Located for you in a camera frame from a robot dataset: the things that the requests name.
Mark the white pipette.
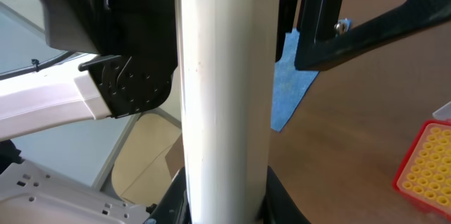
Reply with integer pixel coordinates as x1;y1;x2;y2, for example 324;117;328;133
173;0;283;224

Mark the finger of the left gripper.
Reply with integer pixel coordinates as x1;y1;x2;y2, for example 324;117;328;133
294;0;451;73
276;0;307;63

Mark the mounting rail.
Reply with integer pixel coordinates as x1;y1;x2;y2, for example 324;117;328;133
0;159;152;224

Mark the red and yellow tip box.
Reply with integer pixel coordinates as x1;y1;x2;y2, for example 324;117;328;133
391;101;451;222

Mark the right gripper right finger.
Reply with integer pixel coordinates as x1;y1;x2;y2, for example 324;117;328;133
262;165;311;224

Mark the blue cloth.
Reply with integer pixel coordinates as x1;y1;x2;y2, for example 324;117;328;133
270;18;352;133

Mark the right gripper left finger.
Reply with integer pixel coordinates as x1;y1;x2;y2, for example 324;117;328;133
143;166;192;224

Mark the black cable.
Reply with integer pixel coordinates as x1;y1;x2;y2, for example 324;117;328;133
0;50;75;81

